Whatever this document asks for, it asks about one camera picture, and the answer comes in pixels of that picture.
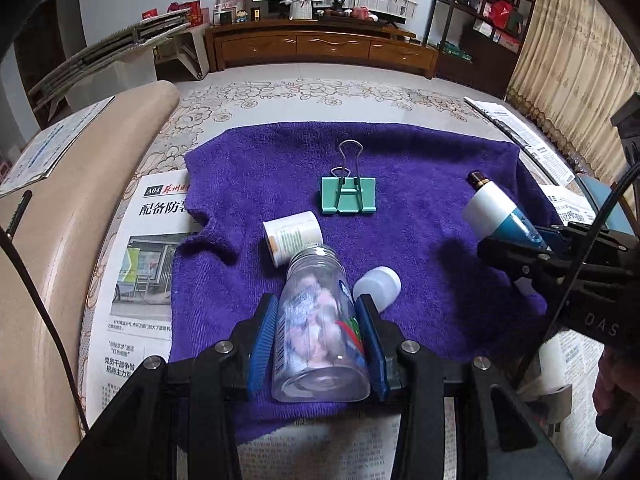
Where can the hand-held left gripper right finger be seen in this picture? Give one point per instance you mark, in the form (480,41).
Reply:
(374,345)

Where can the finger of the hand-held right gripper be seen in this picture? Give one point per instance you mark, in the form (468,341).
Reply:
(555,237)
(515,260)

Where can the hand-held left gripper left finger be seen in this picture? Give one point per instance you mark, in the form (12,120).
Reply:
(262,342)

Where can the clear plastic pill bottle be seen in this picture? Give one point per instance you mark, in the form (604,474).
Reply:
(312,340)

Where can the white and blue bottle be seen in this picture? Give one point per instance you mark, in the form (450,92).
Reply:
(492,210)

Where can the small white cap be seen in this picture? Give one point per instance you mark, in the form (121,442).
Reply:
(377,287)

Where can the black and gold lipstick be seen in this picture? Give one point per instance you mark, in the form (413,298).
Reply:
(478,179)

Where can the small white jar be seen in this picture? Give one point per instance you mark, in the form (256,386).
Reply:
(292,237)

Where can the green binder clip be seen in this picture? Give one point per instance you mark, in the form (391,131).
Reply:
(347,195)

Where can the person's right forearm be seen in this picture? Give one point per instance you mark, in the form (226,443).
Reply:
(617,400)

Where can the blue chair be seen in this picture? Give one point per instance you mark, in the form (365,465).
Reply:
(597,200)

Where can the purple towel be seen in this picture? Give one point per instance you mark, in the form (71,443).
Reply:
(430,270)

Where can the folded newspaper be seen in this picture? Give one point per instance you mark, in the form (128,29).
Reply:
(520,132)

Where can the beige curtain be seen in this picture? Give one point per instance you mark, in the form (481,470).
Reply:
(575,60)

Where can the dark display shelf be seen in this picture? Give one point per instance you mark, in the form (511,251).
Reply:
(480,25)

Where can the beige wooden side table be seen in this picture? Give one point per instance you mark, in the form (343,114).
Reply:
(100,180)

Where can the dark pen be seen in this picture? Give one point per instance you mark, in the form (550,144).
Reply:
(20,212)

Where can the white paper sheets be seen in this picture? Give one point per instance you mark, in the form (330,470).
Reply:
(55,145)

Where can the wooden TV cabinet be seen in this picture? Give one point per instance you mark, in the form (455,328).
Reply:
(320,45)

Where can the dark tea set tray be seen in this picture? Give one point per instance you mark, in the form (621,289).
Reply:
(357,12)

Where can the stacked folding tables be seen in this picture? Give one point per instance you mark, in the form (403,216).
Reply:
(110,47)

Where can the white woven basket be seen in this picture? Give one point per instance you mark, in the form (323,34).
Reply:
(300,0)

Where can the red gift boxes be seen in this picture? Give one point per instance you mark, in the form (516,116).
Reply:
(185,12)

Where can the dark wooden door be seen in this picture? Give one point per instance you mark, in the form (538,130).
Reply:
(35,60)

